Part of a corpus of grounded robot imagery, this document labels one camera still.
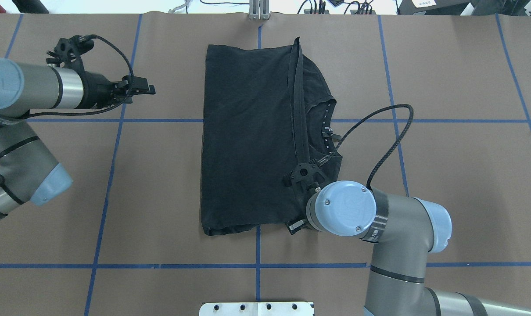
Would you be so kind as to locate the aluminium frame post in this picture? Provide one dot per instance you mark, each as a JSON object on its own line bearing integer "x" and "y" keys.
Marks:
{"x": 259, "y": 10}

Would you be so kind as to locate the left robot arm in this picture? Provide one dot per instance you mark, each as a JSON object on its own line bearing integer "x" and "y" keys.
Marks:
{"x": 28, "y": 170}

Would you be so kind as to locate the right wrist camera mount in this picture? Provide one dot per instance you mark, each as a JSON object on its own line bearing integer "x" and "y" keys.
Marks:
{"x": 305, "y": 176}

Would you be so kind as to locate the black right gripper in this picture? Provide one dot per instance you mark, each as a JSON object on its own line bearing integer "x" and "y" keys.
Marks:
{"x": 295, "y": 225}

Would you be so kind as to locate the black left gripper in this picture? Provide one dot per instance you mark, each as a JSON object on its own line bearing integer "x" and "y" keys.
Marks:
{"x": 97, "y": 90}

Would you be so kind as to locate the white mounting plate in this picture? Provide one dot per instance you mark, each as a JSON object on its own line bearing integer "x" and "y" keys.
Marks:
{"x": 257, "y": 309}

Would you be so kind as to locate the black graphic t-shirt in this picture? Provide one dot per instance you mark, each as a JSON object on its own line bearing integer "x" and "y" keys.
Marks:
{"x": 265, "y": 111}

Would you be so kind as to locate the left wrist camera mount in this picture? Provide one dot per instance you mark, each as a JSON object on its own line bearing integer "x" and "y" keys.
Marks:
{"x": 68, "y": 52}

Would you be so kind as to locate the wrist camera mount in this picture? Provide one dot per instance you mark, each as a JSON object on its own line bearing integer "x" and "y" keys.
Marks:
{"x": 68, "y": 52}
{"x": 305, "y": 176}

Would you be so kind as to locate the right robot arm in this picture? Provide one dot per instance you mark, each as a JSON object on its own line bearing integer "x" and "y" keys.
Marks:
{"x": 403, "y": 231}

